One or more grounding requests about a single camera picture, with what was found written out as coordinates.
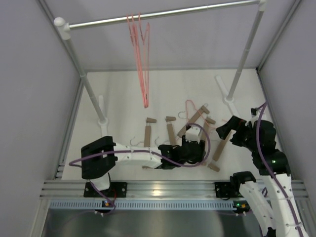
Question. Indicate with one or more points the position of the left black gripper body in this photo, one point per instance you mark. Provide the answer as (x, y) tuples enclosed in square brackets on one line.
[(197, 157)]

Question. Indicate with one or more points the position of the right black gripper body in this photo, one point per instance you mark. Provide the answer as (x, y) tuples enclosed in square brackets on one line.
[(243, 138)]

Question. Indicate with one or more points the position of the tan clip hanger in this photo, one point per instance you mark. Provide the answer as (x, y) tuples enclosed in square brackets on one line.
[(147, 133), (212, 165), (165, 134), (205, 137)]

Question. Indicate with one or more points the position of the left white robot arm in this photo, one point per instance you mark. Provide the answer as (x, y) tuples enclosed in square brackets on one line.
[(100, 156)]

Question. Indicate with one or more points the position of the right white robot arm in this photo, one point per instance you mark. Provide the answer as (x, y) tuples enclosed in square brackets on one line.
[(277, 214)]

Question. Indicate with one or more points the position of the tan clip hanger angled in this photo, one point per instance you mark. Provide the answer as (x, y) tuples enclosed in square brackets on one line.
[(202, 110)]

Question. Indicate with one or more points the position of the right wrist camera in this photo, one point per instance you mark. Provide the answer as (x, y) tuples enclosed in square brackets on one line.
[(255, 112)]

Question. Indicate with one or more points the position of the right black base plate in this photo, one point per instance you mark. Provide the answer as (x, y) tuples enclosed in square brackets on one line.
[(225, 190)]

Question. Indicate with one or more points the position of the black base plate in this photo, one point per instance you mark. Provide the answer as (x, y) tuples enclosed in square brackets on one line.
[(116, 190), (225, 190)]

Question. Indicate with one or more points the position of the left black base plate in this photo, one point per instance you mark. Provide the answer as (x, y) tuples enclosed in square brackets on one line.
[(116, 190)]

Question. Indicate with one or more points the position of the aluminium mounting rail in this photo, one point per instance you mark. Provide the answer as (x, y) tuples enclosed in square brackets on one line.
[(141, 190)]

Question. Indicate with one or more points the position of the grey slotted cable duct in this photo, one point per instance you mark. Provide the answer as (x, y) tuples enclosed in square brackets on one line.
[(225, 205)]

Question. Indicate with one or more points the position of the silver clothes rack rail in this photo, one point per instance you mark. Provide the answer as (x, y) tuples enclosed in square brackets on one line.
[(160, 14)]

